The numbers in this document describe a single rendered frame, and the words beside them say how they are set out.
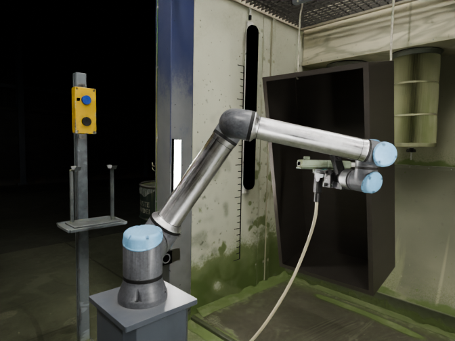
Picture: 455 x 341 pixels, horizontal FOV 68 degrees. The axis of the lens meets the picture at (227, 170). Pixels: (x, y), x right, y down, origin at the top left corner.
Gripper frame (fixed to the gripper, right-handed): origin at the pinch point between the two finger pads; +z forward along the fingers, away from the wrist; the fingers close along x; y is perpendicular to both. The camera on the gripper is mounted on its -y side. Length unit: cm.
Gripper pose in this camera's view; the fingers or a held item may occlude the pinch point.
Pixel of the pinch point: (317, 170)
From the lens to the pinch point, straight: 175.7
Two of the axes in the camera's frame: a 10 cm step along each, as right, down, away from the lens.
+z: -3.9, -0.9, 9.2
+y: -0.4, 10.0, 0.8
